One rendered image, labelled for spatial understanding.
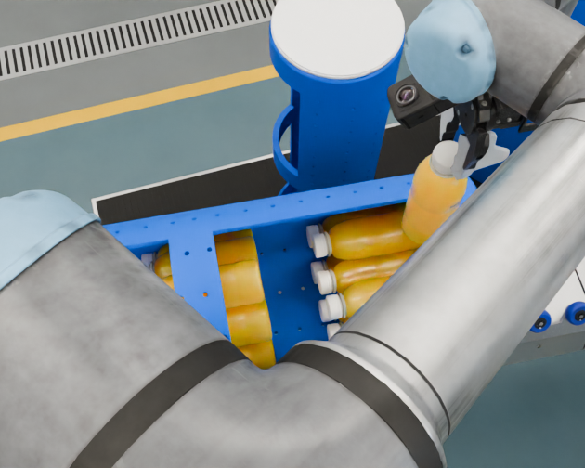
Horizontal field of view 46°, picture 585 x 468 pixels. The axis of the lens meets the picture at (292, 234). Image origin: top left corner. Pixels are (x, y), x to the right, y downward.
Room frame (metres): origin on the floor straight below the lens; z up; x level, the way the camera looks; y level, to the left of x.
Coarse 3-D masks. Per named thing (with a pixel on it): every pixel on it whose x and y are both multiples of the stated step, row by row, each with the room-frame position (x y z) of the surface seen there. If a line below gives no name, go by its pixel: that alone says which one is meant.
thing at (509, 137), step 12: (576, 12) 1.16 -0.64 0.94; (528, 120) 1.16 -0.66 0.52; (456, 132) 1.33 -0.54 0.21; (504, 132) 1.17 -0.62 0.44; (516, 132) 1.16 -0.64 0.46; (528, 132) 1.16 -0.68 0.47; (504, 144) 1.17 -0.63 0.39; (516, 144) 1.16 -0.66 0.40; (492, 168) 1.17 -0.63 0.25; (480, 180) 1.17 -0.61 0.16
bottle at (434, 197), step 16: (416, 176) 0.45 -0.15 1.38; (432, 176) 0.44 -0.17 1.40; (448, 176) 0.43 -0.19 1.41; (416, 192) 0.44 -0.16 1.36; (432, 192) 0.43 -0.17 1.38; (448, 192) 0.42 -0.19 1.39; (464, 192) 0.44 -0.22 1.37; (416, 208) 0.43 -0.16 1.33; (432, 208) 0.42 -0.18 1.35; (448, 208) 0.42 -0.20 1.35; (416, 224) 0.43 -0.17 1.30; (432, 224) 0.42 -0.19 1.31; (416, 240) 0.42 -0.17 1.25
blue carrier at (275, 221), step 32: (320, 192) 0.53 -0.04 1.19; (352, 192) 0.53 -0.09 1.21; (384, 192) 0.52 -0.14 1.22; (128, 224) 0.47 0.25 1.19; (160, 224) 0.47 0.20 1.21; (192, 224) 0.46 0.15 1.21; (224, 224) 0.46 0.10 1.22; (256, 224) 0.46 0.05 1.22; (288, 224) 0.55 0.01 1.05; (320, 224) 0.56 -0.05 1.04; (192, 256) 0.40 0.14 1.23; (288, 256) 0.51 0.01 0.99; (192, 288) 0.36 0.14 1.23; (288, 288) 0.46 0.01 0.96; (224, 320) 0.32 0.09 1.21; (288, 320) 0.40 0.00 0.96; (320, 320) 0.40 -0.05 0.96
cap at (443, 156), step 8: (440, 144) 0.47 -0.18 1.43; (448, 144) 0.47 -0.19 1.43; (456, 144) 0.47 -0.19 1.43; (440, 152) 0.45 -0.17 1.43; (448, 152) 0.45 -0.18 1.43; (456, 152) 0.45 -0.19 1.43; (432, 160) 0.45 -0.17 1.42; (440, 160) 0.44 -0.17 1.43; (448, 160) 0.44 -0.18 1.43; (440, 168) 0.44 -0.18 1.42; (448, 168) 0.43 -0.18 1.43
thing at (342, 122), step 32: (288, 64) 0.93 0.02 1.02; (320, 96) 0.89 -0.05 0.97; (352, 96) 0.89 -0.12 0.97; (384, 96) 0.93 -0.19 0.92; (320, 128) 0.88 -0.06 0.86; (352, 128) 0.89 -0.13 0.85; (384, 128) 0.98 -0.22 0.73; (320, 160) 0.88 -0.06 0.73; (352, 160) 0.89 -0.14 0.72; (288, 192) 1.11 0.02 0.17
